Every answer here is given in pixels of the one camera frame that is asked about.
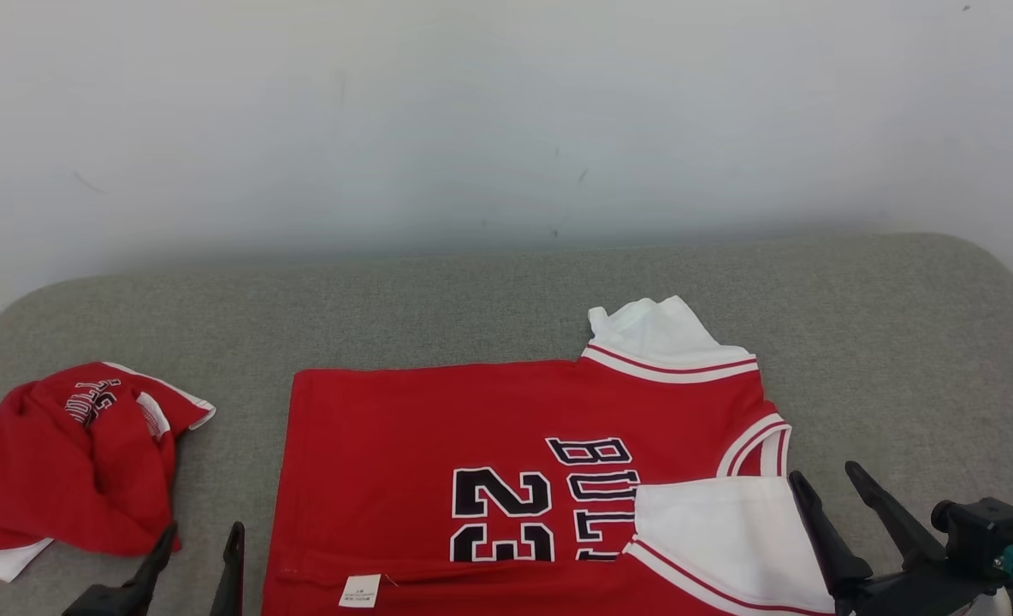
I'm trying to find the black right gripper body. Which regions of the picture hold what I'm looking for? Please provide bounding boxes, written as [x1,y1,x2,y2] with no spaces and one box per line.
[832,560,1013,616]

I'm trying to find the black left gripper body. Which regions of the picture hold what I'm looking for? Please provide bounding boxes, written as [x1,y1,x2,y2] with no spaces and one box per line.
[62,584,153,616]

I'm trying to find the red shorts white trim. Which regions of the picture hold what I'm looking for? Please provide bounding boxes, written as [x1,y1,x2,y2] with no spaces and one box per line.
[0,361,216,583]

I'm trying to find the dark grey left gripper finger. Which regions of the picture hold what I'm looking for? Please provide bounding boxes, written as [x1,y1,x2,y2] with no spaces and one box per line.
[210,521,246,616]
[121,522,180,613]

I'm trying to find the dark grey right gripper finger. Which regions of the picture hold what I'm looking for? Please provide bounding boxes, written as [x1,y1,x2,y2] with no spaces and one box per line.
[844,461,946,571]
[787,470,874,600]

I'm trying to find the red basketball jersey white sleeves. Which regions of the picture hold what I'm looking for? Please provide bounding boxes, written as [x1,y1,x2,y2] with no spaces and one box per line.
[263,296,837,616]

